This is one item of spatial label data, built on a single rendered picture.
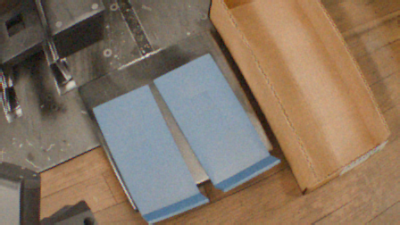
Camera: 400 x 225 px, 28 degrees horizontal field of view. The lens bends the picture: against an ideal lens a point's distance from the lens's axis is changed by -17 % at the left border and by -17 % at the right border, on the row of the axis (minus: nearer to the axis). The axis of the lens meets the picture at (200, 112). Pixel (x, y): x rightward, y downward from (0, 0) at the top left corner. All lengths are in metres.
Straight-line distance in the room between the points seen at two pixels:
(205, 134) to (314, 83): 0.15
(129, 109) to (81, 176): 0.10
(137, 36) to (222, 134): 0.16
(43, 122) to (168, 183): 0.17
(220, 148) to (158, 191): 0.08
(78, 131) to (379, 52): 0.40
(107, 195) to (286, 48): 0.28
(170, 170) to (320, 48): 0.24
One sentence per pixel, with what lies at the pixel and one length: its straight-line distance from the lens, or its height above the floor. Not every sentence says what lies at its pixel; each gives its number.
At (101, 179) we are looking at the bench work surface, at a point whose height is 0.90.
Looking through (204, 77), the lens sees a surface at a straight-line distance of 1.05.
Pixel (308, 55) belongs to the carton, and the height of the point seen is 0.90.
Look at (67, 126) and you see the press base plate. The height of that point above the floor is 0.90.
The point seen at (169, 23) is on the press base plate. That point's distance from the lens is 1.10.
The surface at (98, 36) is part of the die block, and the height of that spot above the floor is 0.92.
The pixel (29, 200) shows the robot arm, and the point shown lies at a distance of 0.61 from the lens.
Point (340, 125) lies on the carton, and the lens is 1.08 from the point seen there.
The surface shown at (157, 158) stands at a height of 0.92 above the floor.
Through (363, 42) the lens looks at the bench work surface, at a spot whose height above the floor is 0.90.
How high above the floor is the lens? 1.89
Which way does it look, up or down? 69 degrees down
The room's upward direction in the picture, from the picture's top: 12 degrees clockwise
